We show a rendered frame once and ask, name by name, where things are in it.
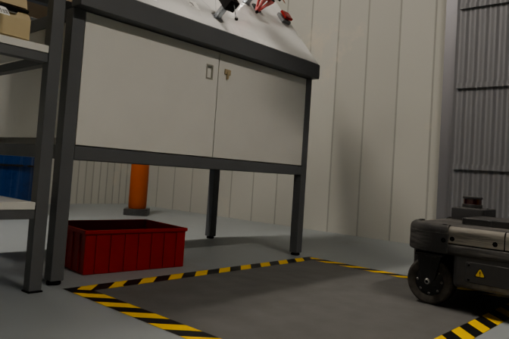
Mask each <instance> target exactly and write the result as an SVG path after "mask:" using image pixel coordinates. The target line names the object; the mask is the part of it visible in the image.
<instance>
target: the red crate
mask: <svg viewBox="0 0 509 339"><path fill-rule="evenodd" d="M187 231H188V228H185V227H181V226H177V225H171V224H166V223H163V222H156V221H153V220H149V219H104V220H68V228H67V246H66V255H65V264H64V267H66V268H68V269H71V270H73V271H74V272H77V273H79V274H81V275H94V274H102V273H112V272H128V271H136V270H146V269H162V268H171V267H180V266H183V255H184V245H185V234H186V232H187Z"/></svg>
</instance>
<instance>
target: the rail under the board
mask: <svg viewBox="0 0 509 339"><path fill-rule="evenodd" d="M72 7H75V8H80V9H83V10H85V11H86V12H89V13H92V14H96V15H99V16H102V17H106V18H109V19H112V20H116V21H119V22H121V23H126V24H129V25H131V26H136V27H138V28H141V29H144V30H148V31H151V32H154V33H158V34H161V35H164V36H168V37H170V38H174V39H178V40H181V41H184V42H188V43H191V44H193V45H197V46H201V47H203V48H207V49H210V50H213V51H218V52H220V53H223V54H228V55H230V56H233V57H235V58H240V59H243V60H246V61H250V62H252V63H256V64H260V65H262V66H265V67H269V68H272V69H275V70H279V71H283V72H285V73H289V74H292V75H295V76H299V77H302V78H305V79H319V77H320V65H319V64H315V63H312V62H310V61H306V60H304V59H301V58H297V57H295V56H292V55H290V54H287V53H284V52H281V51H277V50H276V49H273V48H269V47H267V46H264V45H261V44H258V43H256V42H252V41H249V40H247V39H243V38H241V37H238V36H234V35H233V34H230V33H226V32H224V31H221V30H218V29H215V28H213V27H210V26H206V25H204V24H202V23H198V22H195V21H193V20H190V19H187V18H184V17H181V16H178V15H176V14H172V13H170V12H167V11H163V10H161V9H159V8H155V7H152V6H150V5H147V4H144V3H141V2H138V1H135V0H72Z"/></svg>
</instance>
